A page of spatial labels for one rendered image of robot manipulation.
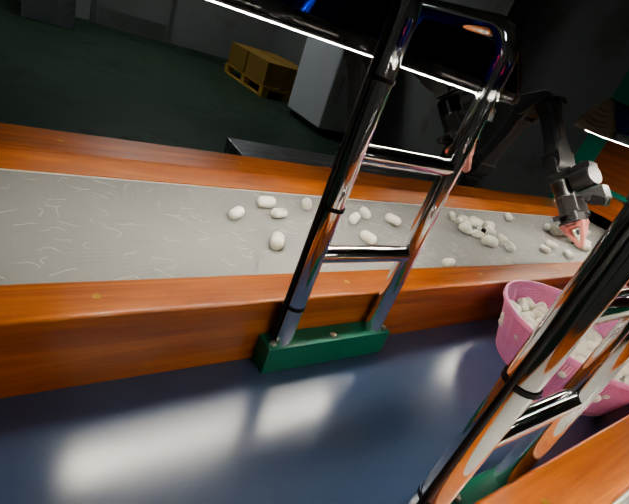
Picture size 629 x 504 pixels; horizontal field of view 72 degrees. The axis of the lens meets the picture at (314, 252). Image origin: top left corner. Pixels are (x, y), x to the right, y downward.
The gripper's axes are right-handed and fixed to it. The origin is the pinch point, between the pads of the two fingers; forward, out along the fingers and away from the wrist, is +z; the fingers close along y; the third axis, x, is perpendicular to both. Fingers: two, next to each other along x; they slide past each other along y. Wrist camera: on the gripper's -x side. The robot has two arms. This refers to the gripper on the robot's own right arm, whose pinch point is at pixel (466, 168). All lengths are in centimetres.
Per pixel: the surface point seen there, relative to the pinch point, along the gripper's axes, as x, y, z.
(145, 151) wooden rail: 13, -76, -1
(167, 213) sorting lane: 3, -76, 14
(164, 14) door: 477, 104, -499
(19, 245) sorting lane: -3, -95, 21
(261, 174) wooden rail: 10, -54, 3
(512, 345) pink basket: -17, -29, 43
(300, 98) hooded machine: 287, 181, -247
